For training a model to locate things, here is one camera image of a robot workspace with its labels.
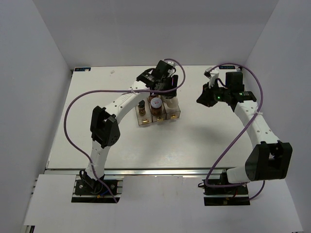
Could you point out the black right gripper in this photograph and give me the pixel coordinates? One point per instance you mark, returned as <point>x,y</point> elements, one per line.
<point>205,98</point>

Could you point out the clear organizer bin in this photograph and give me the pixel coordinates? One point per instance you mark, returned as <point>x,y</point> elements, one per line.
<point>160,117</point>
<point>146,119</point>
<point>172,113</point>

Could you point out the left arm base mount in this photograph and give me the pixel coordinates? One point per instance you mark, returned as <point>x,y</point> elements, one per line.
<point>83,193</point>

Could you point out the white salt shaker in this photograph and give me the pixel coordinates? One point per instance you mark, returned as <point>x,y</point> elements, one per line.
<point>171,102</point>

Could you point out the right clear organizer bin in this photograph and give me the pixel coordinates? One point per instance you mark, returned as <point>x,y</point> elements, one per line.
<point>172,113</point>

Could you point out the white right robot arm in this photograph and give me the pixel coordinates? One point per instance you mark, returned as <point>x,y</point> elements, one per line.
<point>270,157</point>

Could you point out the blue label sticker left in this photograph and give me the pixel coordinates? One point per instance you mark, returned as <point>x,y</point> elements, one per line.
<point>82,69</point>

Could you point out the middle clear organizer bin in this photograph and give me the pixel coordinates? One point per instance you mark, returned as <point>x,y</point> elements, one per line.
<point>160,117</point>

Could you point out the small black-cap spice bottle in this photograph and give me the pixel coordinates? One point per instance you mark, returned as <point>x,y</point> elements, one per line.
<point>141,108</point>

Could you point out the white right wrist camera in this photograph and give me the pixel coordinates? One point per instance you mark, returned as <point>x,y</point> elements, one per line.
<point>212,74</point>

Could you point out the aluminium table edge rail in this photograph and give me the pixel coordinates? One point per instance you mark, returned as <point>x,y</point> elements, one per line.
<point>134,172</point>

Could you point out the blue label sticker right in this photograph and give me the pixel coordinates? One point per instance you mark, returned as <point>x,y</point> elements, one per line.
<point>227,67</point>

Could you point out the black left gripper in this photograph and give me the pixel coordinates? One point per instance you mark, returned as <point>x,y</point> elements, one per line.
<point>175,80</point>

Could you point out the brown jar white lid front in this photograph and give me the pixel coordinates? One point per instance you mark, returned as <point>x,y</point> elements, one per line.
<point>156,106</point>

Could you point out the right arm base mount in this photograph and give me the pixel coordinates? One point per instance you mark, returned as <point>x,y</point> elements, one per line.
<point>229,196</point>

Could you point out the left clear organizer bin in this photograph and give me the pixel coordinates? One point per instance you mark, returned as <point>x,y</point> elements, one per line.
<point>146,119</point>

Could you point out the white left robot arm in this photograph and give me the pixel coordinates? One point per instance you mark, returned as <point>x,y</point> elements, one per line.
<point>105,121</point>

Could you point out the blue label sticker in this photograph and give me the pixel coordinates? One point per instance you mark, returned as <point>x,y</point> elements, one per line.
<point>227,67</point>
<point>82,69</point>

